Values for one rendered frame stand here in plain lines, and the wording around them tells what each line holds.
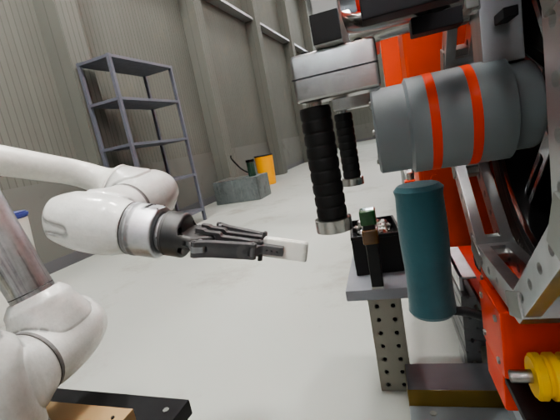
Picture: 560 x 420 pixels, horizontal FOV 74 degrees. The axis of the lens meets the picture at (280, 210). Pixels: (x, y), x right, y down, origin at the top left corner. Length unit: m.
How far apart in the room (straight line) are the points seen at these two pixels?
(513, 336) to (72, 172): 0.82
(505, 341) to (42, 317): 0.91
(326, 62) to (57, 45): 4.55
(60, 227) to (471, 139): 0.62
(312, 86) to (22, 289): 0.83
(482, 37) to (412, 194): 0.26
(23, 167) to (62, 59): 4.02
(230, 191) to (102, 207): 5.61
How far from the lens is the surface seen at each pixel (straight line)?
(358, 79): 0.41
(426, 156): 0.55
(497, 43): 0.60
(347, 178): 0.77
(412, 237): 0.72
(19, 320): 1.04
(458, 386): 1.22
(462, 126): 0.54
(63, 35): 4.84
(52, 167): 0.85
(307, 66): 0.42
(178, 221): 0.60
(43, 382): 0.97
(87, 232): 0.66
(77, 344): 1.03
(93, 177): 0.84
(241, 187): 6.13
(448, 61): 0.84
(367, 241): 0.95
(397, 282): 1.03
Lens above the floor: 0.87
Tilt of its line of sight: 10 degrees down
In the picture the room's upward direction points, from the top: 11 degrees counter-clockwise
